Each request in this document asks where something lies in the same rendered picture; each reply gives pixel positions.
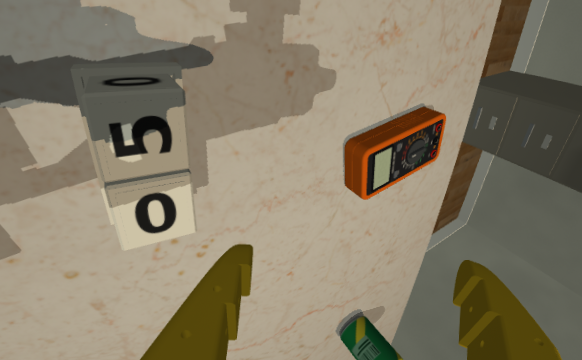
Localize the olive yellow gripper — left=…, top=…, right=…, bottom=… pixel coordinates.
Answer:
left=140, top=244, right=562, bottom=360

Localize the green drink can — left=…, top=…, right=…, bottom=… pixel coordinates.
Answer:
left=340, top=316, right=403, bottom=360

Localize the orange digital multimeter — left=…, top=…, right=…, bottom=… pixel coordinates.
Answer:
left=344, top=107, right=446, bottom=200

